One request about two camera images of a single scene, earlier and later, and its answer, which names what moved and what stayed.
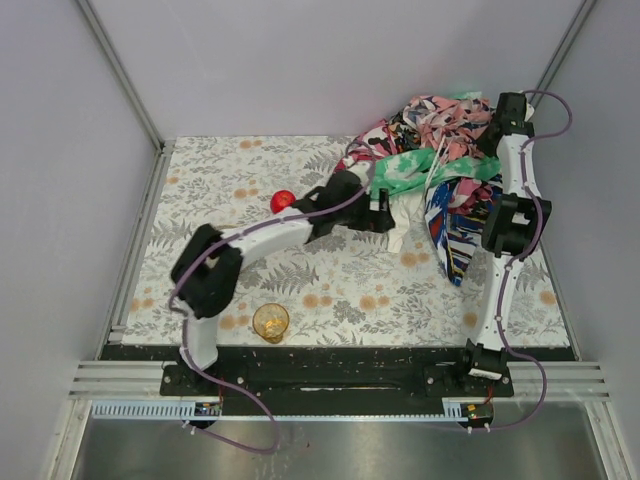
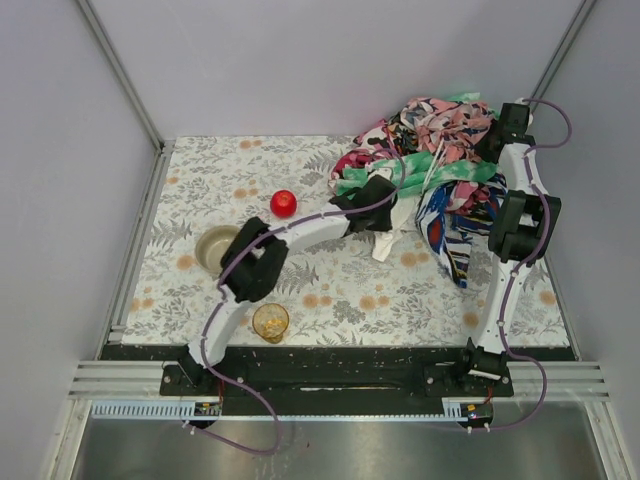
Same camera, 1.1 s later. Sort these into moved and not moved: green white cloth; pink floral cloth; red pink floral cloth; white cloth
Moved: white cloth
Not moved: pink floral cloth; red pink floral cloth; green white cloth
